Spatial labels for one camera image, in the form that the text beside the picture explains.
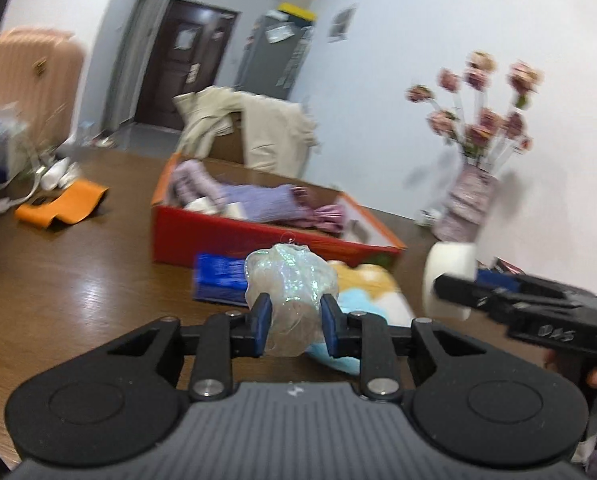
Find blue packet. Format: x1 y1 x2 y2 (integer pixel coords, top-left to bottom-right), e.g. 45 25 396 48
192 252 252 306

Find red flat box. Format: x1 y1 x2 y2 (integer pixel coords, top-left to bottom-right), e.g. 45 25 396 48
492 257 525 275

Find brown chair back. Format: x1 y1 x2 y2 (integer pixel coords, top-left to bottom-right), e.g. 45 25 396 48
212 114 247 164

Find beige jacket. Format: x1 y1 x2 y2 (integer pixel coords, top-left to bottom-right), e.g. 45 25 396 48
173 86 320 182

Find yellow plush toy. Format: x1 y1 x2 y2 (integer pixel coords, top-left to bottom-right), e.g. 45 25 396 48
328 260 404 301

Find wall poster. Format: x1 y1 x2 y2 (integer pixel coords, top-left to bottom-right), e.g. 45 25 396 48
327 5 357 43

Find grey refrigerator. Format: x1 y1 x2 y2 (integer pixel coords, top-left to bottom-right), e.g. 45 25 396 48
233 14 315 104

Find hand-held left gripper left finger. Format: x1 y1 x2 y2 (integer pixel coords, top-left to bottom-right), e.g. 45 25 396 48
106 292 274 402

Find white roll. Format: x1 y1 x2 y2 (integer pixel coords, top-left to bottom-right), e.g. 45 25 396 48
422 241 478 321

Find yellow black box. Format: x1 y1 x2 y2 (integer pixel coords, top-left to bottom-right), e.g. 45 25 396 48
278 2 319 24

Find lavender knit pouch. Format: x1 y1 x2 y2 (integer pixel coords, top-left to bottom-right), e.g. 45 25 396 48
223 184 310 226

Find dark brown door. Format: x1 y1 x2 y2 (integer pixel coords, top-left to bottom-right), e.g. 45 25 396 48
134 0 240 133

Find iridescent mesh ball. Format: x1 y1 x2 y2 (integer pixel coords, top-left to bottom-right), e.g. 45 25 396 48
245 243 339 358

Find pink towel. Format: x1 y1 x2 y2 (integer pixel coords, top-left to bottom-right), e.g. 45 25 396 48
171 160 225 207

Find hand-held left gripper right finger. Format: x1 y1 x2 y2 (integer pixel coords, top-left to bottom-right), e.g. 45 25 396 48
321 293 491 403

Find red cardboard box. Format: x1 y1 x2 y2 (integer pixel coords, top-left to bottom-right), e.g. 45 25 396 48
151 152 408 271

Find white paper on door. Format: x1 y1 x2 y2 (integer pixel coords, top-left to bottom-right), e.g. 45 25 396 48
175 27 202 51

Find dried pink flowers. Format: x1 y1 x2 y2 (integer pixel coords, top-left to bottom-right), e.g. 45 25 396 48
405 51 544 173

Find pink ribbed suitcase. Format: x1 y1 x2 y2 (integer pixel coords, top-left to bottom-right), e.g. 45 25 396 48
0 27 86 161

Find pink speckled vase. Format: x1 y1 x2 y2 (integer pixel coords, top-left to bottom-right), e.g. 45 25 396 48
432 165 496 243

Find orange strap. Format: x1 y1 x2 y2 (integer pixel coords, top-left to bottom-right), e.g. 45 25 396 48
14 180 110 229

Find grey interior door frame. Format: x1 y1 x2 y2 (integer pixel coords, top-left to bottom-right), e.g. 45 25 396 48
103 0 158 132

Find small white bottle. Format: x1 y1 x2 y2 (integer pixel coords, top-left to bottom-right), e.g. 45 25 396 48
41 157 82 191

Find white cable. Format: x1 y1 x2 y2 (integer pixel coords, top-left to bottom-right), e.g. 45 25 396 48
0 160 49 214

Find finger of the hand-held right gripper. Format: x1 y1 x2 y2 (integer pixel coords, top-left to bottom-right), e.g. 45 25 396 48
475 267 579 302
433 274 516 327

